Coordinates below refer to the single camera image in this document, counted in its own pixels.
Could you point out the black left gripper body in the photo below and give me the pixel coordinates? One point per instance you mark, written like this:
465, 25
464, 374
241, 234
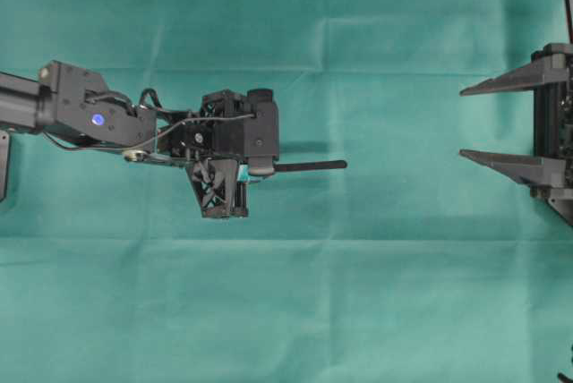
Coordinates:
216, 131

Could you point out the green table cloth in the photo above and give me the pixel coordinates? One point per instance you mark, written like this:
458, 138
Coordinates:
412, 265

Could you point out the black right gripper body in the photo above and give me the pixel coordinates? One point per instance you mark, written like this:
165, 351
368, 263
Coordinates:
553, 127

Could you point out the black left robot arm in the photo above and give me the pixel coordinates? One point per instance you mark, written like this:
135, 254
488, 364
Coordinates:
76, 110

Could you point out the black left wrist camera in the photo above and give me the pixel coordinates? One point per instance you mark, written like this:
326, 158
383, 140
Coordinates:
261, 133

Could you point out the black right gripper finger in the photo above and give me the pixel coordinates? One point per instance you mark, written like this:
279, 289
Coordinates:
522, 169
520, 79

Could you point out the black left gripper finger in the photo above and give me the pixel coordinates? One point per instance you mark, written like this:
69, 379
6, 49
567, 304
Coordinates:
214, 182

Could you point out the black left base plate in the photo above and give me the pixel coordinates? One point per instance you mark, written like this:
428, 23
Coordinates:
5, 146

